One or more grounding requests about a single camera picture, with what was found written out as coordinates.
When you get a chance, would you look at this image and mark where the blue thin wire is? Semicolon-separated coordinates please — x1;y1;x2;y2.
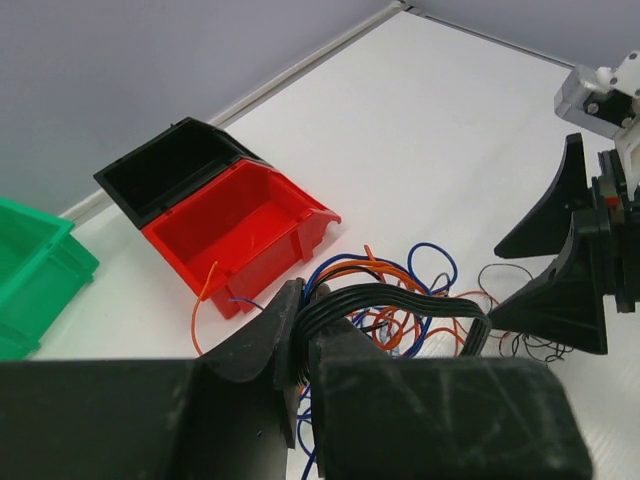
229;242;459;466

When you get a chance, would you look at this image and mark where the thin black wire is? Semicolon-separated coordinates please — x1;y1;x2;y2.
477;263;576;364

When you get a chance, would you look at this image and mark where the red plastic bin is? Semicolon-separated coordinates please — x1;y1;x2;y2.
142;159;341;319

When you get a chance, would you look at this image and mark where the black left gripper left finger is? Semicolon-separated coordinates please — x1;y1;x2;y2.
1;279;304;479

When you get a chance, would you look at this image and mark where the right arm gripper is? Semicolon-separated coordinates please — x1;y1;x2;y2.
487;89;640;356

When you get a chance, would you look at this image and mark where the green plastic bin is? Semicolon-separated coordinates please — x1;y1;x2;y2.
1;198;99;360

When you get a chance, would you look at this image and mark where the black plastic bin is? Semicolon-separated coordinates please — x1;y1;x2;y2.
93;117;266;229

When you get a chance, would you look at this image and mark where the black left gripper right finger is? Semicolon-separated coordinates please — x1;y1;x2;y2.
305;284;595;480

